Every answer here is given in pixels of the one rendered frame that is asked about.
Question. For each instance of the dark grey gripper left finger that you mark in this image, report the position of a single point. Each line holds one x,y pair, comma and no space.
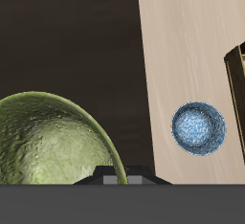
102,174

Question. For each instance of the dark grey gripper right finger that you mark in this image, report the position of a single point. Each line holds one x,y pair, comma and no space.
140,174

